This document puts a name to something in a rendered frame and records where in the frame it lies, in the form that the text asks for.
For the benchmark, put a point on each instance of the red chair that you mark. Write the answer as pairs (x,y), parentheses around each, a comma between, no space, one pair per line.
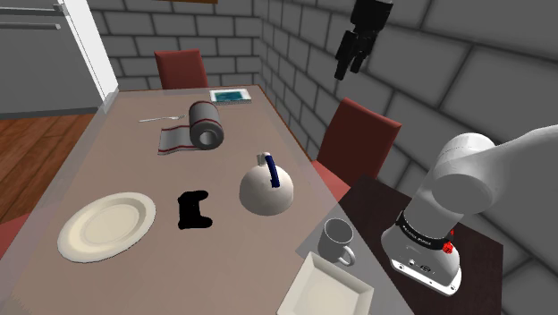
(355,139)
(181,69)
(11,235)

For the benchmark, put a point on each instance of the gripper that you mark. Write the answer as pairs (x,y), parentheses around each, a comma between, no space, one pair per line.
(370,15)

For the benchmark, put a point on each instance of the dark robot stand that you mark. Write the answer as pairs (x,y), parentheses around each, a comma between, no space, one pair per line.
(375,205)

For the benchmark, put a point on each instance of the grey cabinet with white side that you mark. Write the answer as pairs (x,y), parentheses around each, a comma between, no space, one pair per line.
(39,69)

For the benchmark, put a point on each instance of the brown dining table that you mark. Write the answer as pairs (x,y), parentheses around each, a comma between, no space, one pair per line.
(144,283)

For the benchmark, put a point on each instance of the grey mug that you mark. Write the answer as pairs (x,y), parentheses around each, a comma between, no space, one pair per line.
(333,242)

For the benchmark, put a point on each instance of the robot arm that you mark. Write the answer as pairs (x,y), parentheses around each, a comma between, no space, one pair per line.
(462,183)

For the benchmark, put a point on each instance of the round cream plate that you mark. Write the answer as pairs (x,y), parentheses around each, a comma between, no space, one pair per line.
(107,227)

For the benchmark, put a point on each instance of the black game controller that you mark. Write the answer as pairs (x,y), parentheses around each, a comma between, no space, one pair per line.
(193,210)

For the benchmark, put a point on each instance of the red-striped paper towel roll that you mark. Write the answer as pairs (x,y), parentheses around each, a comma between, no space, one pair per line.
(205,124)

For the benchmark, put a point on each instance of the silver fork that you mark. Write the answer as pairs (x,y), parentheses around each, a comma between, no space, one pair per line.
(159,118)

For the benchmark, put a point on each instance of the square white plate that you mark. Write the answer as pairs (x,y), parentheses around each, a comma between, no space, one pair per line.
(324,292)

